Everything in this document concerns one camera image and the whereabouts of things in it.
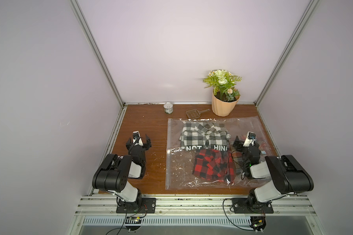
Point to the clear plastic vacuum bag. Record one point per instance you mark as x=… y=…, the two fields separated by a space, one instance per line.
x=180 y=163

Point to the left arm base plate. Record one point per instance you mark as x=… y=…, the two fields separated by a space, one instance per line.
x=148 y=205

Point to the aluminium rail frame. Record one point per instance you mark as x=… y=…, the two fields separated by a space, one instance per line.
x=188 y=209

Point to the small labelled tin can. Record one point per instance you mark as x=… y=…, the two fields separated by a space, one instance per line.
x=168 y=108

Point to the red black checked shirt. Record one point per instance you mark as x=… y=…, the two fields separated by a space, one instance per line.
x=213 y=165

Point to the brown plastic scoop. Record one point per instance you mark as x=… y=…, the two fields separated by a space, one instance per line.
x=195 y=113

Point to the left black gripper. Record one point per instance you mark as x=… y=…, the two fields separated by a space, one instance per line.
x=146 y=148

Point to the black white checked shirt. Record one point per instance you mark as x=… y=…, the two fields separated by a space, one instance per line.
x=204 y=135

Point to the potted artificial flower plant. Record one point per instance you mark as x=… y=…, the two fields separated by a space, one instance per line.
x=224 y=94

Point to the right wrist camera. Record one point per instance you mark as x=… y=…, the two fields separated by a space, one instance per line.
x=250 y=140

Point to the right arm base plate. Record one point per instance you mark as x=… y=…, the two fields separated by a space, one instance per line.
x=247 y=206

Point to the multicolour tartan shirt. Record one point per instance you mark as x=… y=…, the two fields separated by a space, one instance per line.
x=265 y=150

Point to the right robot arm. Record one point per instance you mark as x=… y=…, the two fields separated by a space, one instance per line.
x=286 y=174

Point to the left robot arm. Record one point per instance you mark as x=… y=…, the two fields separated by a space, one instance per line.
x=113 y=173

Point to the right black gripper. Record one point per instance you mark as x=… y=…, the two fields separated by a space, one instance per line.
x=247 y=147

